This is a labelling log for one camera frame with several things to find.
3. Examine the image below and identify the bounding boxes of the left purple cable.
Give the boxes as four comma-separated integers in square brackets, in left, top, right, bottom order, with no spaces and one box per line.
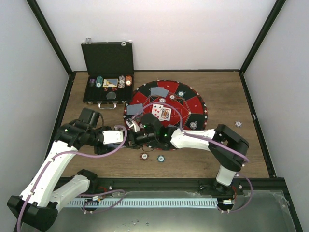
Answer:
[16,124,128,232]

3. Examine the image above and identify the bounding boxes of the card deck in case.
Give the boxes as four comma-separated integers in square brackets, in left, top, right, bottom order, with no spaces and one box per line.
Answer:
[102,78,118,88]

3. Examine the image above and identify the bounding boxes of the black round button in case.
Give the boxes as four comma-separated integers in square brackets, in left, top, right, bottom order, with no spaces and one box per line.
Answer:
[106,91,117,100]

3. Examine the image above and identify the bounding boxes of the red poker chip stack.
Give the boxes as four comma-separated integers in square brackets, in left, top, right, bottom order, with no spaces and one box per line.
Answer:
[140,153,149,160]

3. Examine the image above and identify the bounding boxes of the teal chips in case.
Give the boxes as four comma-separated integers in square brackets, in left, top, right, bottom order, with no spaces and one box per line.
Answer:
[96,76,103,88]

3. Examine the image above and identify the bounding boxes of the face up king card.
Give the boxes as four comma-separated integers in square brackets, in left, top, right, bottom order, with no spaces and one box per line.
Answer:
[159,107,172,121]

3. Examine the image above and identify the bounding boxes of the light blue slotted cable duct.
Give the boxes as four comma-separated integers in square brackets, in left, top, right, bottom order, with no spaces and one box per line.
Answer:
[66,198,218,209]

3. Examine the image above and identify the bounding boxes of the face up hearts card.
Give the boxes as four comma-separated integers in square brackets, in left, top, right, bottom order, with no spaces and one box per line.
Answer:
[151,104,164,118]

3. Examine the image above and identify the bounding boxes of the lone blue white chip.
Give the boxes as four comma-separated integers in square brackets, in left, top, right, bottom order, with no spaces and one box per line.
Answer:
[235,120,242,128]

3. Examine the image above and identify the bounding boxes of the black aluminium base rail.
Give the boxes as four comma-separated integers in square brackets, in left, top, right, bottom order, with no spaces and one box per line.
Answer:
[93,177,289,197]

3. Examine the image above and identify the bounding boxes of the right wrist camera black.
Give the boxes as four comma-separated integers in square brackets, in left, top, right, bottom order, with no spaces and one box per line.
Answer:
[140,113,163,133]

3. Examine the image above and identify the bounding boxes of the purple chips in case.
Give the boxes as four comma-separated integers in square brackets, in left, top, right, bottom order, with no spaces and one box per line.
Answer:
[89,79,96,87]

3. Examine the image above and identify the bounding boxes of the dealt card top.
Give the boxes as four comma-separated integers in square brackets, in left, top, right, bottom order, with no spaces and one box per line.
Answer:
[154,87,169,98]
[150,87,156,96]

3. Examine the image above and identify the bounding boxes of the dealt blue playing card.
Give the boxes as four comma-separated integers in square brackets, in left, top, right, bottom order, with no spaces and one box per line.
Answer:
[126,103,143,116]

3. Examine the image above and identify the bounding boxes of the orange chips in case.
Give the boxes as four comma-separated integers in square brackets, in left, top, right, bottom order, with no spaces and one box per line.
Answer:
[125,75,133,86]

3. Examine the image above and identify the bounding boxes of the teal poker chip stack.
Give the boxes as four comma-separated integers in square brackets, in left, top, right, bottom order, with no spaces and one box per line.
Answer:
[157,155,165,162]

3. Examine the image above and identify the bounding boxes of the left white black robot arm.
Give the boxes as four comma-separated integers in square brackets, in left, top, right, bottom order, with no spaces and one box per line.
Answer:
[7,108,127,232]

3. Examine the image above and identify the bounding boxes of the round red black poker mat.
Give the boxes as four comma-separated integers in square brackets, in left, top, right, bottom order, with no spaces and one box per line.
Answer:
[123,79,208,151]

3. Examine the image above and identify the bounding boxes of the black poker chip case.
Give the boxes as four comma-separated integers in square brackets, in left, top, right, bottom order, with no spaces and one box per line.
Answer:
[81,38,134,109]

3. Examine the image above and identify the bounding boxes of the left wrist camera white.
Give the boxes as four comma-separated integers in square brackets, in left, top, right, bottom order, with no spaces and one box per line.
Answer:
[102,130,127,145]

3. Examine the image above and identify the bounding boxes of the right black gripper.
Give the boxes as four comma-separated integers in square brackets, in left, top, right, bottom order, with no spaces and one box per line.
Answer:
[121,129,158,150]

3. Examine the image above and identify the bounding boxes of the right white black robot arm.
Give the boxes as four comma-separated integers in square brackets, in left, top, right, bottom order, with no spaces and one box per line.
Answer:
[125,124,249,195]

